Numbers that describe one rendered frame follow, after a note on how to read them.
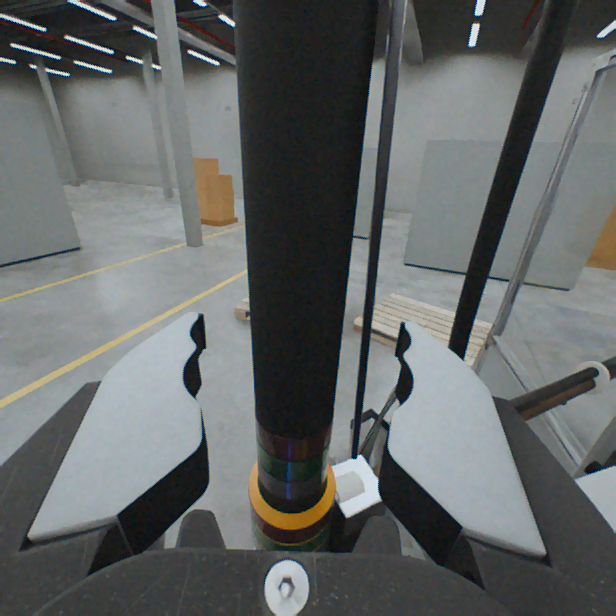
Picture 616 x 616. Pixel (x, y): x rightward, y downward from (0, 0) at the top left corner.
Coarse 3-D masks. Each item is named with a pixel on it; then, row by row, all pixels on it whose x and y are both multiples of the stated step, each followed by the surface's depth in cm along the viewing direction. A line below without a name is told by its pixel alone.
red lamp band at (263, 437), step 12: (264, 432) 11; (324, 432) 12; (264, 444) 12; (276, 444) 11; (288, 444) 11; (300, 444) 11; (312, 444) 11; (324, 444) 12; (276, 456) 12; (288, 456) 11; (300, 456) 11
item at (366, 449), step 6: (396, 384) 55; (390, 396) 50; (390, 402) 46; (384, 408) 48; (384, 414) 45; (378, 420) 45; (372, 426) 49; (378, 426) 52; (372, 432) 44; (378, 432) 58; (366, 438) 47; (372, 438) 51; (366, 444) 45; (372, 444) 54; (360, 450) 44; (366, 450) 49; (372, 450) 57; (366, 456) 52
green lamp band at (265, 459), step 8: (256, 440) 13; (328, 448) 13; (264, 456) 12; (272, 456) 12; (320, 456) 12; (328, 456) 13; (264, 464) 12; (272, 464) 12; (280, 464) 12; (288, 464) 12; (296, 464) 12; (304, 464) 12; (312, 464) 12; (320, 464) 12; (272, 472) 12; (280, 472) 12; (288, 472) 12; (296, 472) 12; (304, 472) 12; (312, 472) 12
